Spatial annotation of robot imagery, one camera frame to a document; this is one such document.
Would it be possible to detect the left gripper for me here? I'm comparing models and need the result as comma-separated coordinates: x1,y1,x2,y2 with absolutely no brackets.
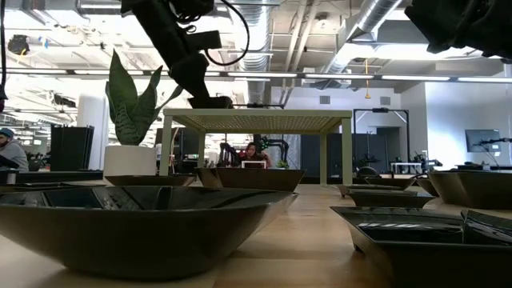
134,0,213,99

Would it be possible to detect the black wavy square mini plate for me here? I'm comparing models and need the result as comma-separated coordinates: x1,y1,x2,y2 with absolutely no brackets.
187,95,234,110

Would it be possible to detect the black wavy oval mini plate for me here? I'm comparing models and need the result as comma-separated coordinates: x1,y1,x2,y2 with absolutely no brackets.
194,166,307,193
0,184,300,281

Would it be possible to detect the black small square mini plate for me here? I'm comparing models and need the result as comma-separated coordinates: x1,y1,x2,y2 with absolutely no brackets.
330,206,512,288

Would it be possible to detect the dark background screen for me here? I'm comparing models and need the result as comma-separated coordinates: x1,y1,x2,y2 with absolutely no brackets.
174,127,200,174

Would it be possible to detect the pale green perforated metal shelf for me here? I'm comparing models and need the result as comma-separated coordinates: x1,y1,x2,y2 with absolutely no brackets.
158,107,354,187

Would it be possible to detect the green snake plant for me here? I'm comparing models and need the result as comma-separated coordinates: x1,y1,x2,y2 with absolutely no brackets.
104,48,189,147

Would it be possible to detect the person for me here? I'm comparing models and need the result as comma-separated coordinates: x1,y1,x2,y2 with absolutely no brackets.
238,142,273,169
0,127,30,173

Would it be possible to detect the white plant pot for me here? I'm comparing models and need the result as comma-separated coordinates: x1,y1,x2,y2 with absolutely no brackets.
102,144,158,186

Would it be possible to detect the white round column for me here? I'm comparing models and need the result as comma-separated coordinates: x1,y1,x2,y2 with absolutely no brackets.
77,94,110,171

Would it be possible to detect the black slatted panel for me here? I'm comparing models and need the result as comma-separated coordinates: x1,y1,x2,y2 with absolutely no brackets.
50,125,95,172

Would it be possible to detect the dark ceiling fixture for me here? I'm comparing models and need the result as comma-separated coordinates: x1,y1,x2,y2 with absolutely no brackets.
6,34,31,56

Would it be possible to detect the black domed chair back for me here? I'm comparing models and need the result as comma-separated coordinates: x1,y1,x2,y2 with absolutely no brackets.
355,166,382,179

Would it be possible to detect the white background table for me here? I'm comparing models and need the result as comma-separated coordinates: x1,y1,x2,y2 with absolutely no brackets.
390,162,424,175

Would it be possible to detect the black background desk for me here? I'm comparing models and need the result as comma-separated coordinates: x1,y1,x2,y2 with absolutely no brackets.
455,162,512,172

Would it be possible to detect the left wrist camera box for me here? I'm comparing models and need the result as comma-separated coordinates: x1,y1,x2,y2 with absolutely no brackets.
187,30,222,51

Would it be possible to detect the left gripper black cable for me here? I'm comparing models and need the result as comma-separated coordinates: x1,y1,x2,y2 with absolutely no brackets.
171,0,251,67

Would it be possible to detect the silver spiral ceiling duct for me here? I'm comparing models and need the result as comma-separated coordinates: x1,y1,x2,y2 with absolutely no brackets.
319,0,405,77
230,0,277,106

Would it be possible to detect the black background frame bar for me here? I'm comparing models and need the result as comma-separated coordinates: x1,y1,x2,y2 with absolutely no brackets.
233,102,286,110

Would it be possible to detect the dark partition wall panel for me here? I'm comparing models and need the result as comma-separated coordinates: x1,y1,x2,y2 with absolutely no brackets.
299,133,401,179

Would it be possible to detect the black aluminium table frame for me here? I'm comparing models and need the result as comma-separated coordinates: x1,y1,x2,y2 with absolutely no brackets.
0,170,363,186

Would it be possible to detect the yellow hanging cord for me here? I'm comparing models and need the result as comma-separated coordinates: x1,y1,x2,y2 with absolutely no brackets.
363,58,371,100

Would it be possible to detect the black background station frame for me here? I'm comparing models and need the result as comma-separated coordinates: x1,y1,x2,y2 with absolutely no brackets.
353,107,410,177

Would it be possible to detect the left arm long black cable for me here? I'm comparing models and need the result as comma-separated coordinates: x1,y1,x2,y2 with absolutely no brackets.
0,0,8,113

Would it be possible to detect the wall monitor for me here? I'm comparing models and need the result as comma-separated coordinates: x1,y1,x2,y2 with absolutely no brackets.
465,128,502,153

